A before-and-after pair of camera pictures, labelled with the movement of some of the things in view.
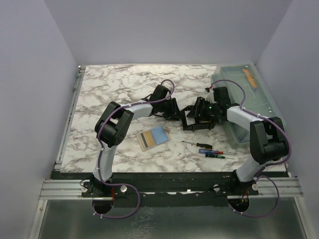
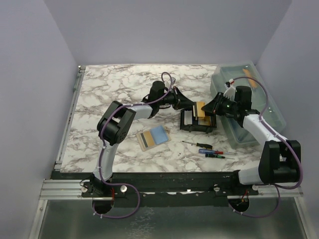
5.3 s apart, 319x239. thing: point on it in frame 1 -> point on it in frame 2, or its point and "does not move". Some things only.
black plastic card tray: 190,124 does not move
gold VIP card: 147,139 does not move
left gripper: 174,114 -> 180,101
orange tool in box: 251,79 does not move
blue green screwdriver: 216,156 does not move
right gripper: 200,103 -> 215,106
